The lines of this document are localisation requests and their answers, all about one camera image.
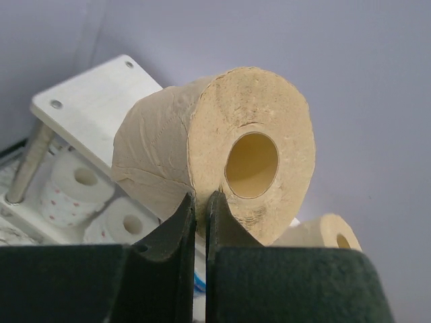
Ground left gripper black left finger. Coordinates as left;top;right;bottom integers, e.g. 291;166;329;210
1;194;195;322

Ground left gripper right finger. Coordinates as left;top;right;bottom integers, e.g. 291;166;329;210
205;191;394;322

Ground white floral paper roll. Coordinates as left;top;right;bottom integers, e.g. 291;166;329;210
39;151;114;228
83;197;159;245

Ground brown paper roll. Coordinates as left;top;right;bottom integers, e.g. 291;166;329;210
273;213;362;251
111;67;316;246

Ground brown paper roll front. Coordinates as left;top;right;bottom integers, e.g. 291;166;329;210
111;67;316;246

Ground white two-tier shelf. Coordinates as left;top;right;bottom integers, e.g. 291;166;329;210
1;55;161;246

